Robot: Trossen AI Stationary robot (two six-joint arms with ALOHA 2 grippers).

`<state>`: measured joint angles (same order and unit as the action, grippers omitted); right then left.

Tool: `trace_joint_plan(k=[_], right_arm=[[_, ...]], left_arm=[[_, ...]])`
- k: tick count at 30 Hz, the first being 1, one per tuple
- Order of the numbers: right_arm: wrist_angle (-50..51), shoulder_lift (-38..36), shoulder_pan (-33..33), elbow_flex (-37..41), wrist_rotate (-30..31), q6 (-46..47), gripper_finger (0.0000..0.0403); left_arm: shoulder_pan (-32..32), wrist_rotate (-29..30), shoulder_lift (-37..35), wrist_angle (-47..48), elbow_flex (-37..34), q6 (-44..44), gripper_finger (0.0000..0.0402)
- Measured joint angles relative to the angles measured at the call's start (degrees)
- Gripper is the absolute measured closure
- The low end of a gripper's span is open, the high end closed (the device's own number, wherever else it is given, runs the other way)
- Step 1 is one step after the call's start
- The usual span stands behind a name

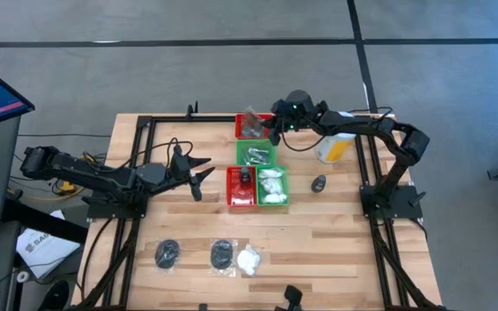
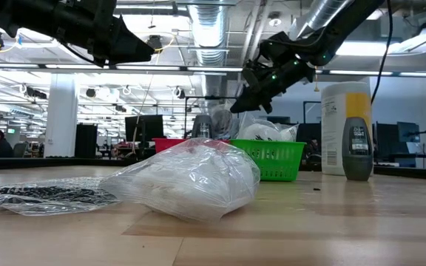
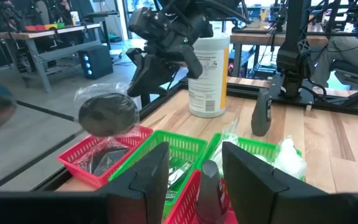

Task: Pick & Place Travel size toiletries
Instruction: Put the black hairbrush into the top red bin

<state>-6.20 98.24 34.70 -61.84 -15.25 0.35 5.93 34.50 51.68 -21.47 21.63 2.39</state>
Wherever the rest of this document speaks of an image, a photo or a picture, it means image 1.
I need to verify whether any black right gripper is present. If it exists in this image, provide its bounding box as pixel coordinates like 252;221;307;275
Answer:
260;98;296;147

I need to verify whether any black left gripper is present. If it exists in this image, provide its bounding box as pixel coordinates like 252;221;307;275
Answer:
169;143;217;203

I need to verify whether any white bag with handwriting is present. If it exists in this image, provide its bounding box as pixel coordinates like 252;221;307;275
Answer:
259;168;285;180

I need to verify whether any small black bagged part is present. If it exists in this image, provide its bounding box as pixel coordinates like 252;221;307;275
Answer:
310;174;328;194

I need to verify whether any red plastic basket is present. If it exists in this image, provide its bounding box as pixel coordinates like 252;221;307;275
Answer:
234;113;275;141
227;166;259;208

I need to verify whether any green plastic basket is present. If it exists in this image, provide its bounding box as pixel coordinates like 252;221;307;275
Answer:
256;166;291;208
234;138;277;168

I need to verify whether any white yellow wipes canister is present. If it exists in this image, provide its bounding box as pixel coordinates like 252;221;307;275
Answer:
315;111;357;165

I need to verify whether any black unknown object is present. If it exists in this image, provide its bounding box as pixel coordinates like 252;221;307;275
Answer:
283;284;304;311

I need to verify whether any white printed booklet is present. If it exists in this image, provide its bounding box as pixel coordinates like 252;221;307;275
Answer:
15;209;81;280

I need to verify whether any black rounded object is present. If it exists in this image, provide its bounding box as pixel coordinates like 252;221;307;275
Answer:
36;279;71;311

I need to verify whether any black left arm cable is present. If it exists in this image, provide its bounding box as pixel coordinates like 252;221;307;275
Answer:
82;136;192;170

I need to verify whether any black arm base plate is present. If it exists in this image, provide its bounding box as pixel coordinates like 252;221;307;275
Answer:
86;185;150;220
360;185;424;220

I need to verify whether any yellow cable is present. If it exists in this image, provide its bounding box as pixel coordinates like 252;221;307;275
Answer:
9;175;86;203

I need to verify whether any black desk frame bar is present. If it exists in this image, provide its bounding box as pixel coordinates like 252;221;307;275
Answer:
2;198;89;245

